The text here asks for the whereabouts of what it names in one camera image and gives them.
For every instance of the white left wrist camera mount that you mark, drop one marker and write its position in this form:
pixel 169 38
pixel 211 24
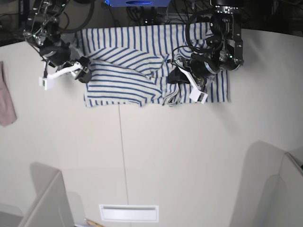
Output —
pixel 196 94

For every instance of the blue device at top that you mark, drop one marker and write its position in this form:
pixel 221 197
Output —
pixel 138 3

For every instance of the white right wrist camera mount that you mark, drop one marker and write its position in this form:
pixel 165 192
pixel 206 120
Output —
pixel 75 71

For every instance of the blue white striped T-shirt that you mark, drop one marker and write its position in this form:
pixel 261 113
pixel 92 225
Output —
pixel 131 65

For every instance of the grey right bin divider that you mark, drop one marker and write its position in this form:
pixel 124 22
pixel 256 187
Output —
pixel 273 200

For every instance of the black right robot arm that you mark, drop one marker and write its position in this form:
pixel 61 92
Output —
pixel 42 30

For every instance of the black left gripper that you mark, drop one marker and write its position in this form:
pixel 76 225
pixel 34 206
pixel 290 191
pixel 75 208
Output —
pixel 200 67

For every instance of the wooden pencil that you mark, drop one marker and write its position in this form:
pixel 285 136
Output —
pixel 92 223

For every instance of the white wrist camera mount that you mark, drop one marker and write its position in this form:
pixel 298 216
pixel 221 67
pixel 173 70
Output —
pixel 196 94
pixel 75 71

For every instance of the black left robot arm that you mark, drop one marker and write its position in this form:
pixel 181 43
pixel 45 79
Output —
pixel 224 46

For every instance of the grey left bin divider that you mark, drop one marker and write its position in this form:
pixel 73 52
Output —
pixel 50 207

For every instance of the grey bin divider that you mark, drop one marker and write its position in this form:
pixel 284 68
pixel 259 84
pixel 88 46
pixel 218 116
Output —
pixel 273 200
pixel 50 207

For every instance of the pink cloth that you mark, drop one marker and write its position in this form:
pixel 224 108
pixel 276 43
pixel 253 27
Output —
pixel 7 111

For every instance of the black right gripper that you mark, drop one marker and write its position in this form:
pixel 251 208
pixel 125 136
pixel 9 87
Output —
pixel 59 55

